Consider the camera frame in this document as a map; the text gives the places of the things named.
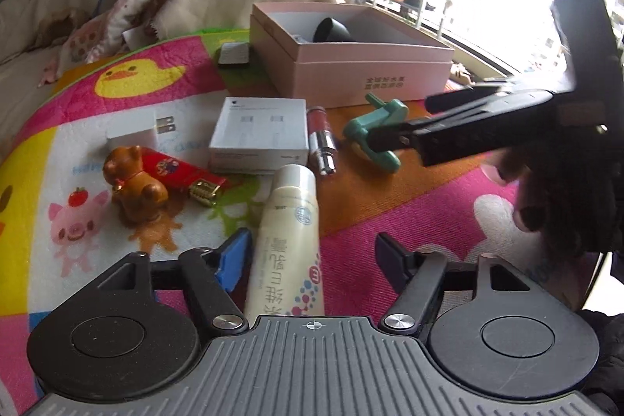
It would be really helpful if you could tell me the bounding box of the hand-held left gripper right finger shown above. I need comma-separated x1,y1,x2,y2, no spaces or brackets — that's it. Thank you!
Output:
374,233,532,336

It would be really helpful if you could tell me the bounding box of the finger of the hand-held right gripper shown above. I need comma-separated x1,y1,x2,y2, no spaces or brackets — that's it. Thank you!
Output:
424,85,557,115
367,97,605,167

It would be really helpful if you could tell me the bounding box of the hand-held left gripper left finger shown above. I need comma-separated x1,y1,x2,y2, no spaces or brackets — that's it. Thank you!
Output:
90,228,254,335

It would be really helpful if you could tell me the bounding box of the cream lotion bottle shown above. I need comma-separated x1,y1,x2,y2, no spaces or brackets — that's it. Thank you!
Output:
244,165,326,319

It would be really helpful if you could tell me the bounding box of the teal plastic toy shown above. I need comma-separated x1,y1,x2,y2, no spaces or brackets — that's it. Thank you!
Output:
342,93,408,175

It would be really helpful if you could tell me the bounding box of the pink cardboard box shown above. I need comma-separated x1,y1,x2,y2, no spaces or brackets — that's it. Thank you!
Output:
250,2,455,109

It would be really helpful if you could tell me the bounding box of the white cable box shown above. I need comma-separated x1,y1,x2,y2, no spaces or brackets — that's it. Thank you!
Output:
209,97,309,175

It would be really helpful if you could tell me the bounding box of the person's right forearm dark sleeve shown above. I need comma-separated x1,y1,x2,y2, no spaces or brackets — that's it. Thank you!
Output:
514,138,624,261

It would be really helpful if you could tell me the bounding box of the person's right hand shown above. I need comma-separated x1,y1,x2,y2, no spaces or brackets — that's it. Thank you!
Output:
485,148,544,232

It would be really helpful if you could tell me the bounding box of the red patterned lighter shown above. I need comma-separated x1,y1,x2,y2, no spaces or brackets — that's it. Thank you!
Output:
146,147,229,208

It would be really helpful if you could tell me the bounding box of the brown bear figurine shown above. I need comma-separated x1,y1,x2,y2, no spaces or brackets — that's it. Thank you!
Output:
102,145,169,224

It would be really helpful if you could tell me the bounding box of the red silver lip gloss tube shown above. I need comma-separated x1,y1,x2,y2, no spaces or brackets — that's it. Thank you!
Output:
306,104,338,175

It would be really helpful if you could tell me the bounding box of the black cylindrical cup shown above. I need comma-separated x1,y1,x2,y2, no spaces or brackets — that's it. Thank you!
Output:
312,17,353,44

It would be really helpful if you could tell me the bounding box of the white charger plug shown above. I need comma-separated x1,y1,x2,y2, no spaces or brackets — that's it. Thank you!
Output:
106,111,177,149

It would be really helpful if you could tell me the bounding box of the small grey white case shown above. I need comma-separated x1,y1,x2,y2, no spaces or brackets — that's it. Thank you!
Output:
217,43,252,68

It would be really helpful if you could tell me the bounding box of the white paper tag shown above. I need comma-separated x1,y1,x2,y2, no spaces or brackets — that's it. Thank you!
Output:
122,26,157,51

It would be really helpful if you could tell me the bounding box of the person's dark clothing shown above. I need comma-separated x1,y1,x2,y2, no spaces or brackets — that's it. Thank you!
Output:
580,309,624,416

